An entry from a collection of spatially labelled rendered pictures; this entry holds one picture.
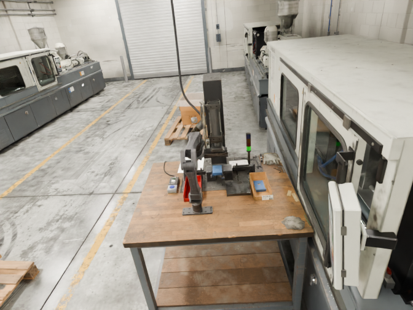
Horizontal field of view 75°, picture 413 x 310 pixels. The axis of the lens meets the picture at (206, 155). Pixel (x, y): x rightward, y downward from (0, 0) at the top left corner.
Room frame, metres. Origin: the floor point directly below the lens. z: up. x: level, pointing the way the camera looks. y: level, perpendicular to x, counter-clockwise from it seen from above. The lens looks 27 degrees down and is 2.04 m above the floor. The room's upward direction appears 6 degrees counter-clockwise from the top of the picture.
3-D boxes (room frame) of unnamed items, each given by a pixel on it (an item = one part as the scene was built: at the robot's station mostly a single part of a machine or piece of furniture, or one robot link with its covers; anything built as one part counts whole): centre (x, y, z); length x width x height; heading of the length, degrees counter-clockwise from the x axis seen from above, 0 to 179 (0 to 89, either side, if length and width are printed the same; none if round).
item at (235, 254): (1.67, -0.04, 0.45); 1.12 x 0.99 x 0.90; 86
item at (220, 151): (1.90, -0.08, 1.22); 0.26 x 0.18 x 0.30; 176
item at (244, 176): (1.90, -0.12, 0.88); 0.65 x 0.50 x 0.03; 86
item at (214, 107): (1.83, -0.08, 1.37); 0.11 x 0.09 x 0.30; 86
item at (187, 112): (5.36, 0.13, 0.40); 0.67 x 0.60 x 0.50; 168
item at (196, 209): (1.44, 0.10, 0.94); 0.20 x 0.07 x 0.08; 86
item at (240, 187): (1.64, -0.20, 0.91); 0.17 x 0.16 x 0.02; 86
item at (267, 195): (1.61, -0.36, 0.93); 0.25 x 0.13 x 0.08; 176
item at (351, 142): (1.22, -0.57, 1.21); 0.86 x 0.10 x 0.79; 173
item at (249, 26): (8.64, -1.99, 1.24); 2.95 x 0.98 x 0.90; 173
